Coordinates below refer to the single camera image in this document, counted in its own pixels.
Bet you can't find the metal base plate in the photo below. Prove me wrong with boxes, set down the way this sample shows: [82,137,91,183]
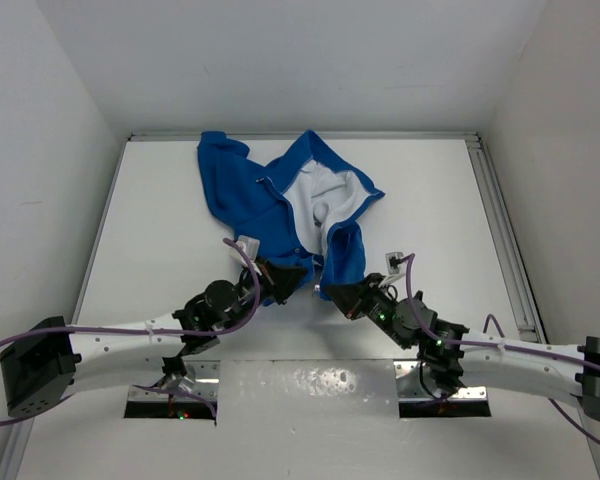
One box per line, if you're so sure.
[124,360,221,421]
[393,360,492,419]

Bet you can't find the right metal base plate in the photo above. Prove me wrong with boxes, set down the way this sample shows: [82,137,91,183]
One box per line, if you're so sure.
[393,360,492,419]

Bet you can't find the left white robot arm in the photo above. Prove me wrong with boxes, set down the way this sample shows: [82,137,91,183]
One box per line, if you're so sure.
[0,257,308,422]

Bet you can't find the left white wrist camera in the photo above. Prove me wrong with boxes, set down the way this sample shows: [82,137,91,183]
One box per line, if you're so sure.
[229,235,260,266]

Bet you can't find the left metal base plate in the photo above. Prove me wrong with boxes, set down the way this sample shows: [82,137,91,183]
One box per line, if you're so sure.
[124,360,221,421]

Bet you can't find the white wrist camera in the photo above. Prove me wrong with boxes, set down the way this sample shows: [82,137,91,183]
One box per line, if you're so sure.
[229,235,260,266]
[381,251,405,286]

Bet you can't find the blue zip-up jacket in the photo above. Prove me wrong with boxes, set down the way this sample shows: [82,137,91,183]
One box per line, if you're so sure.
[197,130,384,299]

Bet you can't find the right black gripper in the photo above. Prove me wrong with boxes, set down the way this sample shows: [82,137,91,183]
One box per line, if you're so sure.
[323,273,411,351]

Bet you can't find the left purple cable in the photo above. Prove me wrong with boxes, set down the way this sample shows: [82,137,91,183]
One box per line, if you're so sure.
[0,237,266,427]

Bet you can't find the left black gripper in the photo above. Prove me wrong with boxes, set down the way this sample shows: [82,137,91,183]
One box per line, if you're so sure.
[221,253,306,331]

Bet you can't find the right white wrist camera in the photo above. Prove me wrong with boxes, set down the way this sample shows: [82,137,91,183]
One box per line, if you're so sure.
[381,251,405,286]

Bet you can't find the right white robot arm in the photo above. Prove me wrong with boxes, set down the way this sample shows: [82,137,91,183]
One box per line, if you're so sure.
[324,274,600,422]

